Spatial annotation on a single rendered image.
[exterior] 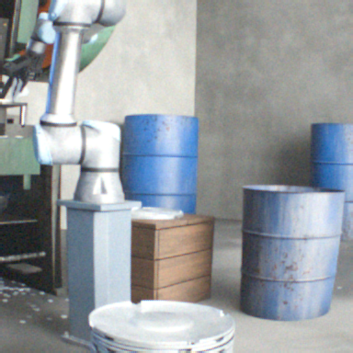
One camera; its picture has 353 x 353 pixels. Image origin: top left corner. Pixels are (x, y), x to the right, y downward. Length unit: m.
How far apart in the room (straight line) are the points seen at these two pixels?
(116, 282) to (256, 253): 0.60
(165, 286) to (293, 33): 3.47
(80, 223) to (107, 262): 0.13
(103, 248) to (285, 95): 3.65
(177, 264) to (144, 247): 0.16
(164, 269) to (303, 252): 0.51
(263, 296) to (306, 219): 0.33
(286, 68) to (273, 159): 0.87
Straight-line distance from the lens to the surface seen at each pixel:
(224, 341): 1.02
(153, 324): 1.04
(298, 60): 4.98
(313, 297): 1.99
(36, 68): 2.04
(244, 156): 5.15
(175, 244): 2.02
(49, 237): 2.20
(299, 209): 1.89
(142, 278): 1.99
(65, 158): 1.54
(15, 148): 2.10
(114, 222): 1.55
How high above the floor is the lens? 0.59
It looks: 3 degrees down
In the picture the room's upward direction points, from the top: 2 degrees clockwise
